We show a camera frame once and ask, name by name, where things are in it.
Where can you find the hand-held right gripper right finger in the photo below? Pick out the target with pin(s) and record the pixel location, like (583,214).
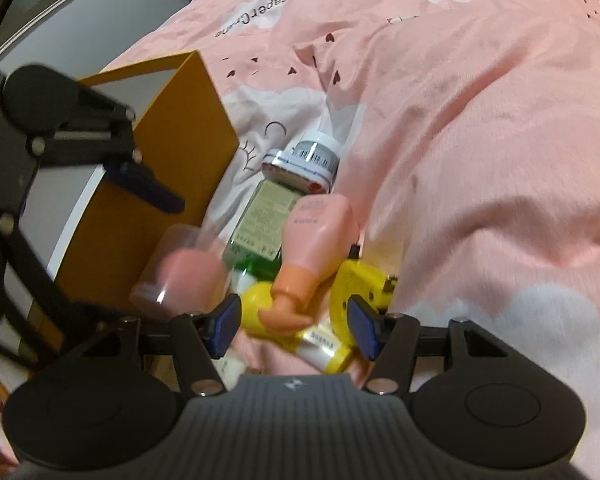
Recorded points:
(362,330)

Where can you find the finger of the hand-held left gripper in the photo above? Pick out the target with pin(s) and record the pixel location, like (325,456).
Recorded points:
(30,275)
(145,185)

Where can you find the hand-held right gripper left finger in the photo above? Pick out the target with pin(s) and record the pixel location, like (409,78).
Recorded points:
(225,325)

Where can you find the yellow capped tube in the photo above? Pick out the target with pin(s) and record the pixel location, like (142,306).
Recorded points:
(257,305)

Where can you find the orange cardboard box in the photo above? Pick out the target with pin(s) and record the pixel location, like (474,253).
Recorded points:
(130,245)

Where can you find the pink bottle with orange pump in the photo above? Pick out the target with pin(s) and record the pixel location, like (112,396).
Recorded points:
(320,235)

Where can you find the grey jar with barcode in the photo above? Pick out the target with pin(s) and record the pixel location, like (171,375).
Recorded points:
(312,156)

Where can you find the yellow tape measure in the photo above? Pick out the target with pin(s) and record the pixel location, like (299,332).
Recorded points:
(347,280)

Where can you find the clear pink plastic container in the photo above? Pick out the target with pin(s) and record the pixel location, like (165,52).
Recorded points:
(180,270)

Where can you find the grey cabinet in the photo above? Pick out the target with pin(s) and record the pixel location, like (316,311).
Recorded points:
(90,5)

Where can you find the pink printed blanket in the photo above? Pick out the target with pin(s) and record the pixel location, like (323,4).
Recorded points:
(480,160)

